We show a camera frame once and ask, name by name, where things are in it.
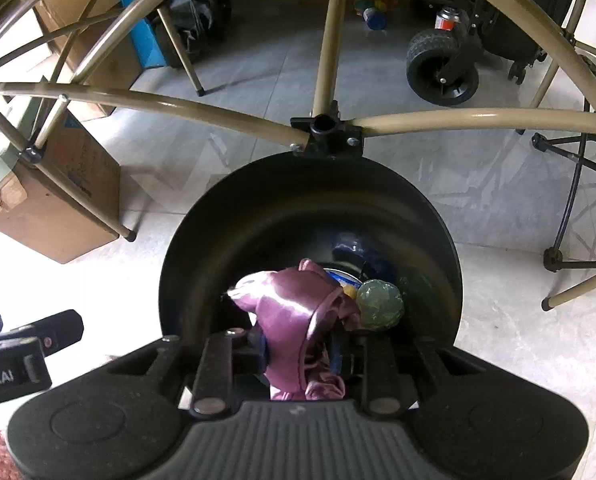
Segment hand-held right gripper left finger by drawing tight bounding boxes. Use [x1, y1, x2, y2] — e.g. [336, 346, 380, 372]
[106, 328, 272, 417]

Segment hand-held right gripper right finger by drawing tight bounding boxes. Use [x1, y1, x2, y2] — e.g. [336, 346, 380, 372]
[328, 331, 485, 418]

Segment purple satin cloth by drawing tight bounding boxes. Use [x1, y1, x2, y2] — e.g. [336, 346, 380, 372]
[228, 259, 361, 402]

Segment black round waste bin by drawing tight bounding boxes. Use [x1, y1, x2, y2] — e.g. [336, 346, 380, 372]
[159, 152, 464, 361]

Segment green ball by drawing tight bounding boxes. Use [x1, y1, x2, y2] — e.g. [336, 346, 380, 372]
[355, 280, 405, 332]

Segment blue round container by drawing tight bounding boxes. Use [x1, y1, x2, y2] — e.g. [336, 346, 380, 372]
[328, 245, 379, 286]

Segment large brown cardboard box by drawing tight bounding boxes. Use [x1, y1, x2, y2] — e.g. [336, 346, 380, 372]
[0, 110, 122, 264]

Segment black wagon wheel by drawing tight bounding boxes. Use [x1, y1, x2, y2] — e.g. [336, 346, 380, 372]
[406, 28, 480, 107]

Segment blue flat board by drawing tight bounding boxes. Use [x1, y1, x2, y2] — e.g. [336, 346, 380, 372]
[118, 0, 169, 68]

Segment blue toy ball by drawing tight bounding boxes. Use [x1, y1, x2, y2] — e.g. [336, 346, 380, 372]
[363, 7, 389, 31]

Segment black bag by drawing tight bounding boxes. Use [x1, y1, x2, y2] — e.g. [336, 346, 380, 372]
[168, 0, 232, 58]

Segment red gas canister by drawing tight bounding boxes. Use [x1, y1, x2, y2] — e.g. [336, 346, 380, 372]
[435, 6, 463, 33]

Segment black suitcase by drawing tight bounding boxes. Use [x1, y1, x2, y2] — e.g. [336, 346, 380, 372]
[478, 0, 589, 86]

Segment beige folding table frame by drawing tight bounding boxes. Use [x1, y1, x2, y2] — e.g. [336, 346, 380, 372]
[0, 0, 596, 311]

